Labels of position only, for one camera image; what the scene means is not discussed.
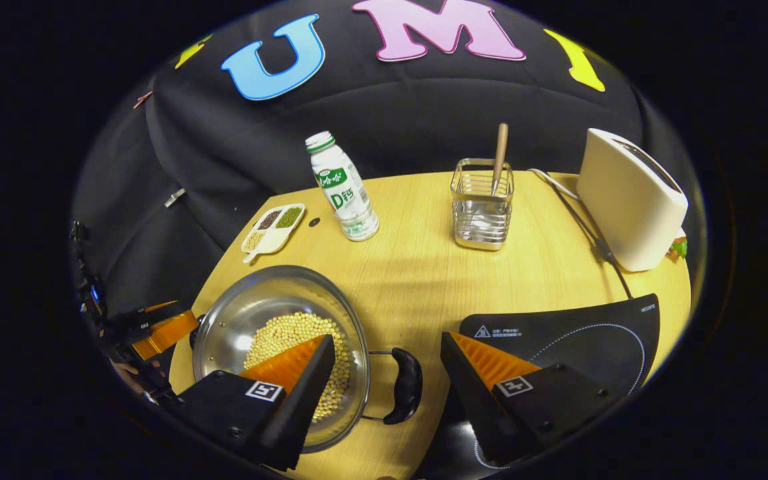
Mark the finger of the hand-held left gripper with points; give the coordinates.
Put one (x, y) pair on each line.
(167, 333)
(160, 308)

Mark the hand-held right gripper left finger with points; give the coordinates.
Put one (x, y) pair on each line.
(304, 400)

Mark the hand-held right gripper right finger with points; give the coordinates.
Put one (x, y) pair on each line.
(477, 400)

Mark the black induction cooktop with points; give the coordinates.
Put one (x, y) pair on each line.
(590, 333)

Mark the pile of yellow soybeans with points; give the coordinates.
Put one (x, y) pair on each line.
(284, 330)

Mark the silver backdrop clip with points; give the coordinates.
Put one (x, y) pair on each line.
(174, 197)

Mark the white divided bean dish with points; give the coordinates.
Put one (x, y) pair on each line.
(274, 230)

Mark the white drink bottle green label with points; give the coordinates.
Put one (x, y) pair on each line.
(344, 193)

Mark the white toaster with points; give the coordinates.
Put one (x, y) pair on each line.
(624, 200)

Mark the sandwich with lettuce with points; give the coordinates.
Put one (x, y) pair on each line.
(677, 248)

